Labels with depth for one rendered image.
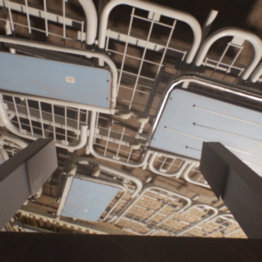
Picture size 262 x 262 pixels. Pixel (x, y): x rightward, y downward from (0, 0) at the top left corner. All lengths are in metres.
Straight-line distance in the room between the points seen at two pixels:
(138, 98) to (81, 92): 0.66
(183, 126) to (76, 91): 0.53
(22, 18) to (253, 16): 1.39
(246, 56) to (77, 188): 1.42
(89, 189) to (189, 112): 0.93
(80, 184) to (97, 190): 0.14
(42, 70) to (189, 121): 0.70
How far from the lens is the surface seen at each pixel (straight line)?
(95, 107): 0.95
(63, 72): 0.92
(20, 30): 1.62
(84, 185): 1.43
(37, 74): 0.99
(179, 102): 0.85
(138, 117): 0.91
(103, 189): 1.45
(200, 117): 0.90
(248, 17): 1.37
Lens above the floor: 1.27
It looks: 48 degrees down
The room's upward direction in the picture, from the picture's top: 167 degrees counter-clockwise
